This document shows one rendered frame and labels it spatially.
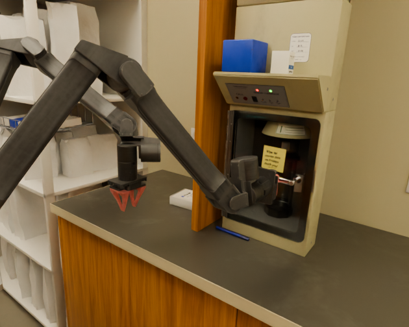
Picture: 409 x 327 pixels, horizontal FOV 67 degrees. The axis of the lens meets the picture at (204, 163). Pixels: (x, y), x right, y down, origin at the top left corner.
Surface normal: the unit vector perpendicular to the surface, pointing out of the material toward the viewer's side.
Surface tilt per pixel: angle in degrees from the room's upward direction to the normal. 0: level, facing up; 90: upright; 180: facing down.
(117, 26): 90
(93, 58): 80
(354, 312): 0
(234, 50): 90
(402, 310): 0
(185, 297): 90
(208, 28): 90
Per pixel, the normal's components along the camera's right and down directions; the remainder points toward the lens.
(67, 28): -0.06, 0.23
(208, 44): 0.81, 0.19
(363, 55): -0.58, 0.19
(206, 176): 0.43, 0.08
